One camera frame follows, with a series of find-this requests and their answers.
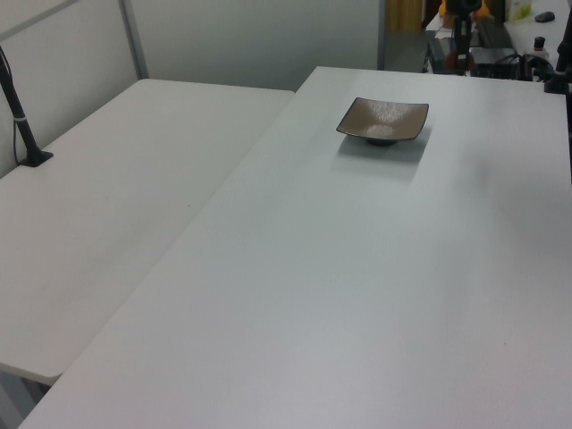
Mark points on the square brown ceramic plate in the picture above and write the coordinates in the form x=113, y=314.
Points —
x=383, y=120

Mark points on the black clamped camera stand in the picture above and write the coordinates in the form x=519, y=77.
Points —
x=558, y=71

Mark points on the grey metal partition post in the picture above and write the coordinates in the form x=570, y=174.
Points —
x=381, y=33
x=134, y=38

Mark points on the orange yellow object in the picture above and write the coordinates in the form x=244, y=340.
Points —
x=482, y=10

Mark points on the small round dark red food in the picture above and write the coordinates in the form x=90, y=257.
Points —
x=460, y=61

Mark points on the black power supply box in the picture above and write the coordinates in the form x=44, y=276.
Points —
x=438, y=53

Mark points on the black electronics box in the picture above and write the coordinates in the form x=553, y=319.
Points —
x=493, y=62

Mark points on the yellow wooden panel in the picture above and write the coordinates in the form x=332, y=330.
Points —
x=402, y=15

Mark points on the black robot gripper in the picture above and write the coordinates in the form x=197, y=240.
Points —
x=462, y=5

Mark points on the white side table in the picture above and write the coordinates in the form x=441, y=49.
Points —
x=111, y=201

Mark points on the green and white carton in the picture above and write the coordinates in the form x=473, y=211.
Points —
x=519, y=10

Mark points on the black camera stand with foot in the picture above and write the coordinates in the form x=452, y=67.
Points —
x=18, y=120

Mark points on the black computer mouse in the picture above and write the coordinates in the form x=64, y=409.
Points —
x=544, y=17

